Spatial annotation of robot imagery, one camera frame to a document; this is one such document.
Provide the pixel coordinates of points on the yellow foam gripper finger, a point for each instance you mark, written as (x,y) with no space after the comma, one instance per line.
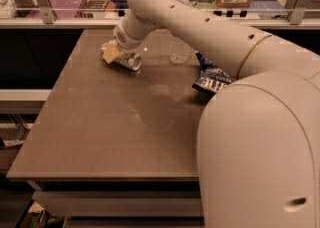
(111,51)

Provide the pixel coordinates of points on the silver redbull can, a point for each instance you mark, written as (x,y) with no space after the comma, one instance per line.
(129,60)

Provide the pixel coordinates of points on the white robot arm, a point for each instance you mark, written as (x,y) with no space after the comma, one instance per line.
(258,140)

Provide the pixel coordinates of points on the clear plastic water bottle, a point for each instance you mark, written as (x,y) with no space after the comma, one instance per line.
(179,51)

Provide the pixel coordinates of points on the purple plastic crate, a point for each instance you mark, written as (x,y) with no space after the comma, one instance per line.
(65,9)

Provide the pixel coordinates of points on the blue kettle chips bag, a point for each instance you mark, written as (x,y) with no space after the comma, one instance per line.
(212,79)

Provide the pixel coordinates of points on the right metal railing bracket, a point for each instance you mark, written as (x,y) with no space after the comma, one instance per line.
(296,11)

